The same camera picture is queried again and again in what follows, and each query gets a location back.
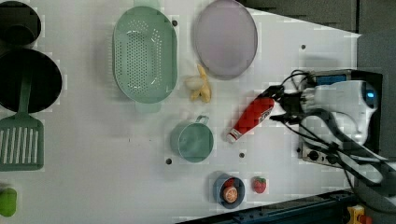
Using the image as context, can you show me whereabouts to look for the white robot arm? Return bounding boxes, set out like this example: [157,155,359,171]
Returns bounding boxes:
[262,80,395,195]

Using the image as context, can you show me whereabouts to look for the lime green object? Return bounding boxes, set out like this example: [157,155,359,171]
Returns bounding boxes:
[0,188,17,217]

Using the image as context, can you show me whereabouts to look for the black round pan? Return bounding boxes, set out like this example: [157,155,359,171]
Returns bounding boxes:
[0,49,63,113]

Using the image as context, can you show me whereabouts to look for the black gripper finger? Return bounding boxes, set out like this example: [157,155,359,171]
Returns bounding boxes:
[270,114,301,124]
[258,85,284,100]

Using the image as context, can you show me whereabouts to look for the toy strawberry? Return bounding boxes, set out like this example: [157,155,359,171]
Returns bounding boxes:
[253,176,266,194]

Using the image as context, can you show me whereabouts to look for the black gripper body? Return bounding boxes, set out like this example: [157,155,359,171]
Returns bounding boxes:
[278,92,304,116]

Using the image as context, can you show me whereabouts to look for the lilac round plate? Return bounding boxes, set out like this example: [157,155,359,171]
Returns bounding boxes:
[194,0,258,79]

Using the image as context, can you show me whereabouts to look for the yellow red toy object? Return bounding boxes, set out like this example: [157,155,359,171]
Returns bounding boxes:
[347,205,373,224]

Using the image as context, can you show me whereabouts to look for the green perforated colander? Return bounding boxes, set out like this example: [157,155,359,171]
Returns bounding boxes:
[112,0,177,113]

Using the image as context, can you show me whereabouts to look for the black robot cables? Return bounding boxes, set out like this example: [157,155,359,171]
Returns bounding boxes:
[279,69,396,216]

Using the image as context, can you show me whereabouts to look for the peeled toy banana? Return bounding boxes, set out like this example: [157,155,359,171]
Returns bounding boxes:
[184,64,211,103]

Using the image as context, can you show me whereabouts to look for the green mug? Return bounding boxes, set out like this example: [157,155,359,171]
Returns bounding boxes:
[170,115,214,163]

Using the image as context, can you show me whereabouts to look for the silver black toaster oven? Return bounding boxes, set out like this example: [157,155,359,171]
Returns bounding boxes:
[299,70,382,167]

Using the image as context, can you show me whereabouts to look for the black small pot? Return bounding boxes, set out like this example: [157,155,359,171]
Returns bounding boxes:
[0,0,41,48]

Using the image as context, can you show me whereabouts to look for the green slotted spatula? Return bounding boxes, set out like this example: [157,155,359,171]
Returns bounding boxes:
[0,77,44,172]

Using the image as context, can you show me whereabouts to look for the toy orange slice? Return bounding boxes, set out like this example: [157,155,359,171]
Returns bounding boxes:
[222,186,238,203]

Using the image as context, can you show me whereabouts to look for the dark blue table frame rail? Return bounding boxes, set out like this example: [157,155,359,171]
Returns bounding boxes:
[177,190,357,224]

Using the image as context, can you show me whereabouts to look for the red ketchup bottle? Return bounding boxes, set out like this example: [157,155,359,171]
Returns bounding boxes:
[227,97,275,144]

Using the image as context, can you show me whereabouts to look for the blue small bowl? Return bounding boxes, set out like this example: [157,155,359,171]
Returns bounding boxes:
[213,174,246,209]

